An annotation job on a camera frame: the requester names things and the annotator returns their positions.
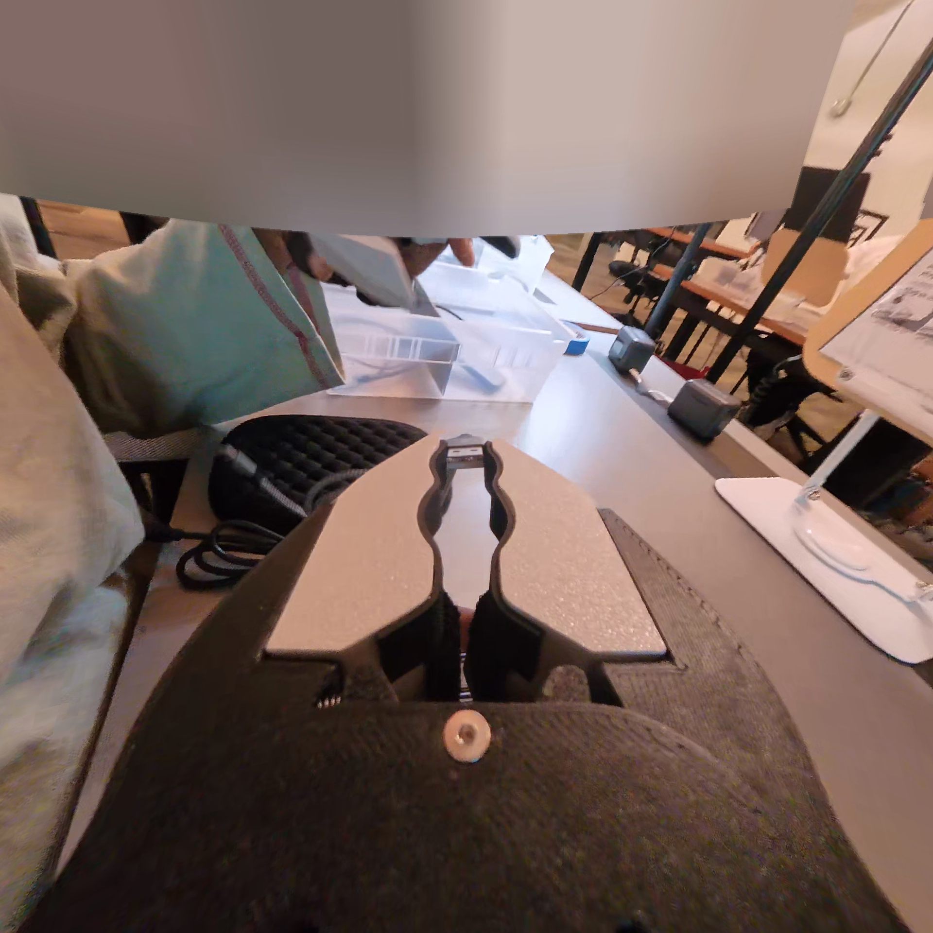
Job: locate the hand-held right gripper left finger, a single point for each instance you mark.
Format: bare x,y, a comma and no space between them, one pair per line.
364,576

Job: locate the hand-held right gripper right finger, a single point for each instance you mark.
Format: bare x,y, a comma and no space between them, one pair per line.
576,576

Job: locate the clear plastic bin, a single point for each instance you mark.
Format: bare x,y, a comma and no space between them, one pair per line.
503,350

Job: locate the person's left forearm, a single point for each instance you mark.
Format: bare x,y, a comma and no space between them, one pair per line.
204,328

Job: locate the person's left hand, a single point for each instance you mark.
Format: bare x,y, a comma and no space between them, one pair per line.
419,256

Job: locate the black textured wrist pad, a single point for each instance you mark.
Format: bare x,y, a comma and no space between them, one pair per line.
342,444

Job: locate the white board stand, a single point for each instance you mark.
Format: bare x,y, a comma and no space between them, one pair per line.
772,510

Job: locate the grey desk power cube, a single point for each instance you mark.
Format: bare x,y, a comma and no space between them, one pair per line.
703,409
631,350

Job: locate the blue tape roll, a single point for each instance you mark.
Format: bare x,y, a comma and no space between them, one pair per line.
578,345

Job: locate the grey light stand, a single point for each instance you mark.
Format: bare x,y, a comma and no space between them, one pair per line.
679,281

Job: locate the person's upper body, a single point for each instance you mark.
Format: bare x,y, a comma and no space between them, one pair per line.
51,510

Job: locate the wooden office desk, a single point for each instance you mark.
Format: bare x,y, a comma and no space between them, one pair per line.
776,324

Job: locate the wooden display board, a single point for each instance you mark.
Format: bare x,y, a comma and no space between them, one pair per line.
896,404

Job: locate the black light stand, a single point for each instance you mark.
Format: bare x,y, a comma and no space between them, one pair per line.
802,246

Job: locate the printed instruction sheet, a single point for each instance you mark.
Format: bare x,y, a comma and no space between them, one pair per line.
904,328

